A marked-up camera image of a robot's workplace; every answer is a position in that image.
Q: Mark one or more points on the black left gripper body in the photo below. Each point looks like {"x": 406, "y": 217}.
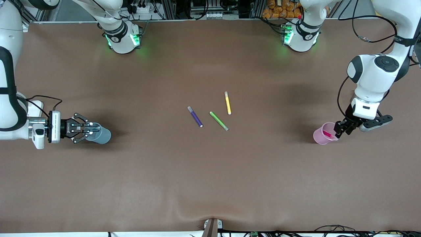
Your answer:
{"x": 348, "y": 122}

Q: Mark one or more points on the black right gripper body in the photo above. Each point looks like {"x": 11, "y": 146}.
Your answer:
{"x": 65, "y": 128}

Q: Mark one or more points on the pink marker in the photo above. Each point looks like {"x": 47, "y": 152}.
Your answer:
{"x": 327, "y": 134}

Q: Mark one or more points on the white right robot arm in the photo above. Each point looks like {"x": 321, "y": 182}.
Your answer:
{"x": 121, "y": 42}

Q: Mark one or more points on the blue mesh cup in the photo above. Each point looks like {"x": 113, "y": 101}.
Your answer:
{"x": 105, "y": 136}

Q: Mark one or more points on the pink mesh cup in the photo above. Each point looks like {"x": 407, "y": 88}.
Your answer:
{"x": 319, "y": 136}

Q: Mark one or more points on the purple marker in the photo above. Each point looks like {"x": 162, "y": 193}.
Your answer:
{"x": 195, "y": 118}

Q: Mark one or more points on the yellow marker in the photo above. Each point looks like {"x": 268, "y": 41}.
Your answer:
{"x": 227, "y": 103}

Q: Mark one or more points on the green marker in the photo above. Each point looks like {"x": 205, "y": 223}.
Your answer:
{"x": 217, "y": 120}

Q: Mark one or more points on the white power strip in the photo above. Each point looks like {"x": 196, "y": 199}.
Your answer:
{"x": 144, "y": 9}

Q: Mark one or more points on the pile of orange bags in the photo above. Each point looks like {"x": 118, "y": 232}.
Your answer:
{"x": 273, "y": 11}

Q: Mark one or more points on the brown table mat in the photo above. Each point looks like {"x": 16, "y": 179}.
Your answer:
{"x": 210, "y": 181}

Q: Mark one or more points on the small green circuit board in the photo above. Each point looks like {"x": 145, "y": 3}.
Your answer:
{"x": 254, "y": 234}

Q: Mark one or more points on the white connector strip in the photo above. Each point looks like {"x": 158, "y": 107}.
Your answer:
{"x": 217, "y": 15}

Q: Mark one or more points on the aluminium frame post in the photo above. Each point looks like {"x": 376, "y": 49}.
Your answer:
{"x": 39, "y": 14}

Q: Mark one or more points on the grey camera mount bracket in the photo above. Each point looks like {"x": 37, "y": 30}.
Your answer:
{"x": 212, "y": 228}

